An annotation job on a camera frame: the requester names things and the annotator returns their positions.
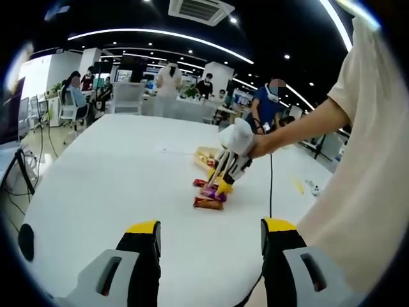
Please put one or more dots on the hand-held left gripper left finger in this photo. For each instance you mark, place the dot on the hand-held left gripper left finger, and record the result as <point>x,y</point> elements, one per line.
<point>140,256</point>

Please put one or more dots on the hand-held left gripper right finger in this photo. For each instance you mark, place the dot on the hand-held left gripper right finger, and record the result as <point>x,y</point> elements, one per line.
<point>282,252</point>

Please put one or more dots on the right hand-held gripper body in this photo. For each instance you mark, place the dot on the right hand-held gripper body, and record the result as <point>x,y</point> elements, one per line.
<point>238,136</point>

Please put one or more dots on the wooden food tongs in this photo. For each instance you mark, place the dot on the wooden food tongs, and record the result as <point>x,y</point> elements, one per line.
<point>223,174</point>

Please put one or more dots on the pile of food packets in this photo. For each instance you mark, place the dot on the pile of food packets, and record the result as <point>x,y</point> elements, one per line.
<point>207,158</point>

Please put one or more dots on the wooden hexagonal container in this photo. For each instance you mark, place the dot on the wooden hexagonal container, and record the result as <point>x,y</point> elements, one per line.
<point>197,162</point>

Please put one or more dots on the dark red food packet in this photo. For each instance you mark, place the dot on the dark red food packet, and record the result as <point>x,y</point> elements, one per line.
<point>198,183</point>

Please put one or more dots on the purple food packet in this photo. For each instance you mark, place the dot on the purple food packet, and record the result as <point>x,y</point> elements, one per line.
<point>211,192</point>

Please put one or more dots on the orange food packet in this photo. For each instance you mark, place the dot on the orange food packet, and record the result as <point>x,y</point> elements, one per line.
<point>207,203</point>

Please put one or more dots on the person's right hand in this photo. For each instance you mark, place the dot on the person's right hand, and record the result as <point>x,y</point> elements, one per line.
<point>262,147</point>

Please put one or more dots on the green potted plant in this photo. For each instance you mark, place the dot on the green potted plant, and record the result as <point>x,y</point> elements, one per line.
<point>191,92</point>

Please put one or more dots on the small white device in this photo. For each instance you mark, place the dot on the small white device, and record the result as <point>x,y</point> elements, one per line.
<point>315,189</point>

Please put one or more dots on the white mesh office chair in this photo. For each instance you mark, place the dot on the white mesh office chair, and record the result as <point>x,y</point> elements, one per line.
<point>128,97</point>

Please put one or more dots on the ceiling air conditioner vent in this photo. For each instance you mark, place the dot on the ceiling air conditioner vent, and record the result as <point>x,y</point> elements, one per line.
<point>201,11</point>

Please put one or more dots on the curved ceiling light strip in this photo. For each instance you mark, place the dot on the curved ceiling light strip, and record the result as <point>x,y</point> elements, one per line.
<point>159,31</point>

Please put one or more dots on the straight ceiling light strip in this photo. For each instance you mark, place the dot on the straight ceiling light strip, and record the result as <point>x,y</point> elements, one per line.
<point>336,24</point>

